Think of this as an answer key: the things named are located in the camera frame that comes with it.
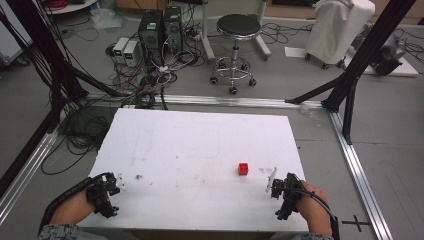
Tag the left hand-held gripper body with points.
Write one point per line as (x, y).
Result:
(101, 195)

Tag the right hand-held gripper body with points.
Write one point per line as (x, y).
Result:
(290, 195)

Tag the red toy block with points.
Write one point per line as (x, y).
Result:
(243, 169)

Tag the person's right hand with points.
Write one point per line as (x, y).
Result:
(315, 206)

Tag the person's left hand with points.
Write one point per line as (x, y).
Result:
(71, 208)

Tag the white paper sheet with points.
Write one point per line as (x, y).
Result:
(295, 51)

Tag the white power supply unit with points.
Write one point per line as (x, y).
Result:
(131, 53)
(120, 49)

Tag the black computer tower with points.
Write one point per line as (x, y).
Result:
(151, 33)
(173, 30)

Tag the black round swivel stool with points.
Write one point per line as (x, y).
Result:
(238, 26)

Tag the white covered wheeled cart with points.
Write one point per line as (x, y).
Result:
(335, 30)

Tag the clear plastic bag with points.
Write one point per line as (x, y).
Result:
(106, 16)

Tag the grey machine on white board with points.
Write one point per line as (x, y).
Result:
(390, 53)

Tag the round white table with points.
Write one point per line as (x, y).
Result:
(70, 6)

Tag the long aluminium floor rail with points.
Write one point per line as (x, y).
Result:
(233, 101)

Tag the white table leg frame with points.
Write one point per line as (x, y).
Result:
(208, 40)

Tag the black metal frame post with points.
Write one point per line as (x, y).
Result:
(366, 53)
(36, 40)

